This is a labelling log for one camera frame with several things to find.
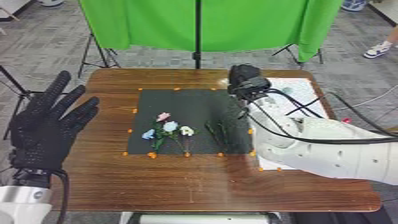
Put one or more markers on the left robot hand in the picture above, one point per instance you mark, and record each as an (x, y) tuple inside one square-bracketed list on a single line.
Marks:
[(46, 133)]

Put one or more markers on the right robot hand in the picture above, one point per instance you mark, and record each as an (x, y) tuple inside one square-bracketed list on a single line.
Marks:
[(245, 74)]

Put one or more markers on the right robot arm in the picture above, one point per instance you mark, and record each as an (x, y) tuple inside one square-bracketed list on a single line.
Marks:
[(332, 153)]

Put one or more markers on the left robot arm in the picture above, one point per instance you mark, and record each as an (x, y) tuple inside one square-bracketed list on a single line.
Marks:
[(21, 200)]

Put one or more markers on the black tripod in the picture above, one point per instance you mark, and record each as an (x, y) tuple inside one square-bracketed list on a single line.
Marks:
[(296, 55), (102, 55)]

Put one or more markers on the dark mat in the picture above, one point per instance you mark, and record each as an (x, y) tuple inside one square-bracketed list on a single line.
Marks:
[(197, 106)]

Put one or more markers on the black stand pole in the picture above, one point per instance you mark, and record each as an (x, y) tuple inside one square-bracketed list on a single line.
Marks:
[(198, 33)]

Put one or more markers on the green sprig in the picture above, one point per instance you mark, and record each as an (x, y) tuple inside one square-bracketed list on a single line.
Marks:
[(213, 133), (227, 136)]

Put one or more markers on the pink flower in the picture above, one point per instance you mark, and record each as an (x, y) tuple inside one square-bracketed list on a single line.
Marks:
[(163, 116)]

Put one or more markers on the white flower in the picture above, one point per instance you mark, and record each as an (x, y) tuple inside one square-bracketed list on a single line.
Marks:
[(188, 130)]

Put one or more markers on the pale blue flower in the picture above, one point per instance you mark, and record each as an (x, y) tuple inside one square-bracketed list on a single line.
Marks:
[(172, 126)]

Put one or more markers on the person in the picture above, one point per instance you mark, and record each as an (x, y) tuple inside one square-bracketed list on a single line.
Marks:
[(380, 50)]

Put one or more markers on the pale grey bar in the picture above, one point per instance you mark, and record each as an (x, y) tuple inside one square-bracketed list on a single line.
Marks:
[(202, 219)]

